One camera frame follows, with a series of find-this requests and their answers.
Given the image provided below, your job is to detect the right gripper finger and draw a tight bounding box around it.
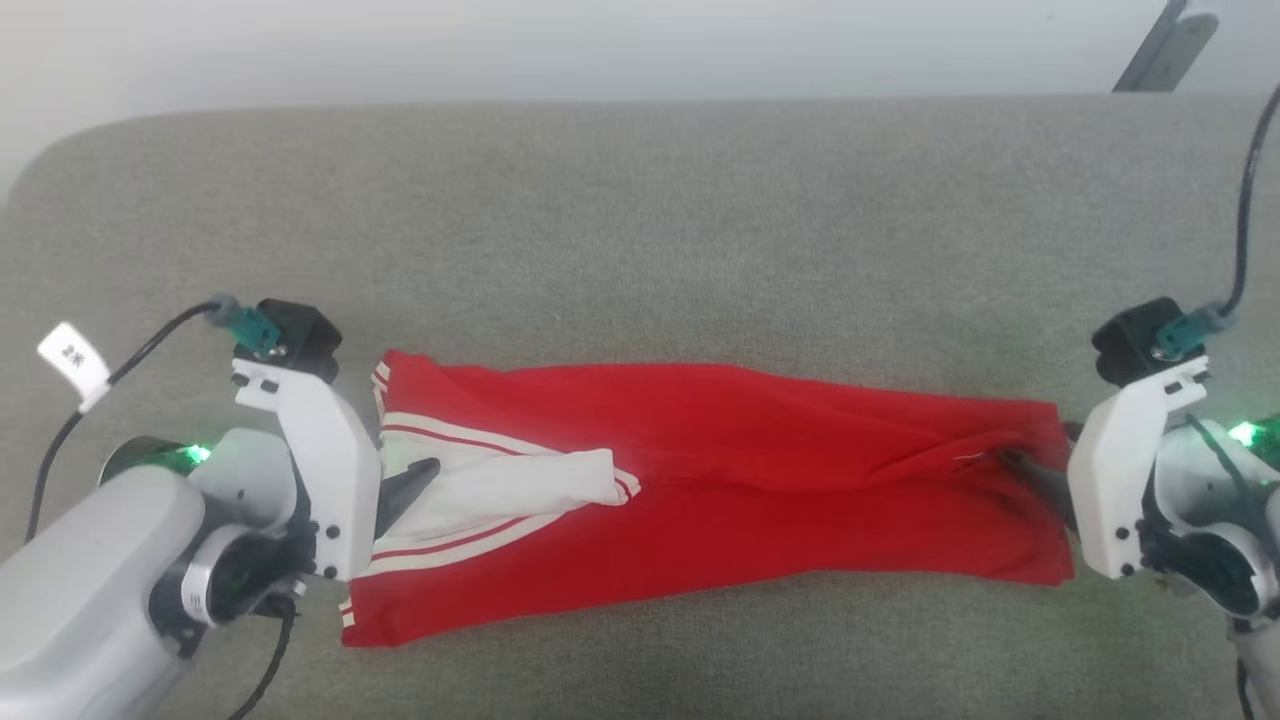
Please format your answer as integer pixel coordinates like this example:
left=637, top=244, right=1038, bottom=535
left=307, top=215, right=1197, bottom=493
left=998, top=450, right=1079, bottom=536

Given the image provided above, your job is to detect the teal right camera connector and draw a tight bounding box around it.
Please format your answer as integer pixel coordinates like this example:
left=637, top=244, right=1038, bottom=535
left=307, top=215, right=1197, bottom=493
left=1150, top=303, right=1239, bottom=363

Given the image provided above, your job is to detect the black left camera cable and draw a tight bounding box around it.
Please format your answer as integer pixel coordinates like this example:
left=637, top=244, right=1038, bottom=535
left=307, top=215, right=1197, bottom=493
left=25, top=300, right=223, bottom=546

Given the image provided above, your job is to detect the black camera cable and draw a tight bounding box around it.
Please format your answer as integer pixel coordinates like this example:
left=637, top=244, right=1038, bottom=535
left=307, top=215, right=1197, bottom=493
left=1215, top=85, right=1280, bottom=319
left=25, top=300, right=223, bottom=546

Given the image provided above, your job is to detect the red basketball jersey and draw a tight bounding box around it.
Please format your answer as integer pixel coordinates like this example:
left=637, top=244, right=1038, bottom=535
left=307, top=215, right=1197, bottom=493
left=340, top=348, right=1076, bottom=649

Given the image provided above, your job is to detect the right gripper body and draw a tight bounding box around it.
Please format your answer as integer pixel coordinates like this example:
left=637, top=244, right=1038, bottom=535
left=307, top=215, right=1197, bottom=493
left=1066, top=354, right=1213, bottom=583

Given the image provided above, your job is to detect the thin black cable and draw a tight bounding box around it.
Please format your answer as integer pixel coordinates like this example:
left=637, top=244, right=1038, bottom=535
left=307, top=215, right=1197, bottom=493
left=228, top=598, right=301, bottom=720

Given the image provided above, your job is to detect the black right camera cable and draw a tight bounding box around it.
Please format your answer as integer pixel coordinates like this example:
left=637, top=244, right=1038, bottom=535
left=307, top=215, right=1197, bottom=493
left=1215, top=85, right=1280, bottom=319

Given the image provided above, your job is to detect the teal camera connector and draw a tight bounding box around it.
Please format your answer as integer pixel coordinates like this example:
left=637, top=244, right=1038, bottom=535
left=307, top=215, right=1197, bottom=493
left=1150, top=303, right=1239, bottom=363
left=205, top=294, right=283, bottom=357

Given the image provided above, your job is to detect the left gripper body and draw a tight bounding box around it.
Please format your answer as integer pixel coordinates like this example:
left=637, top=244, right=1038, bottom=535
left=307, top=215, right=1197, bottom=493
left=232, top=358, right=383, bottom=583

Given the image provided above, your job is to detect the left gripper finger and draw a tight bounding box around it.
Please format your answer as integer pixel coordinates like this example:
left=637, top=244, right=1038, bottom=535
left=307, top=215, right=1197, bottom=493
left=375, top=457, right=442, bottom=541

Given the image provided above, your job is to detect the grey rounded metal bracket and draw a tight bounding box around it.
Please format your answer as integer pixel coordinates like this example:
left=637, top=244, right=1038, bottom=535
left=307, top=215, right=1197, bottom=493
left=1135, top=8, right=1221, bottom=93

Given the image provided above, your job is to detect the teal left camera connector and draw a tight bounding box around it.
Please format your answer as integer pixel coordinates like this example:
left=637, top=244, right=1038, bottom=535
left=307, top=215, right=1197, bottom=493
left=205, top=294, right=283, bottom=357

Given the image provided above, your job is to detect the white cable label tag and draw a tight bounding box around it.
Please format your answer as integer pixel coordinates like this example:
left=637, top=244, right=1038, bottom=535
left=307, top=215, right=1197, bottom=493
left=37, top=321, right=112, bottom=413

